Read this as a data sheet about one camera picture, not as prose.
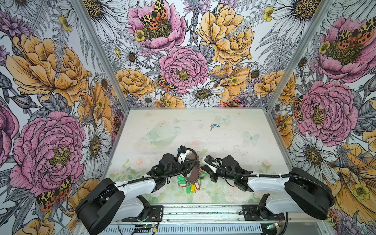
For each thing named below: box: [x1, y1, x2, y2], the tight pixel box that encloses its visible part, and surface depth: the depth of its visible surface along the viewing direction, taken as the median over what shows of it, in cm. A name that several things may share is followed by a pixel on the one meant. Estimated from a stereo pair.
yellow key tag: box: [190, 184, 196, 194], surface depth 84 cm
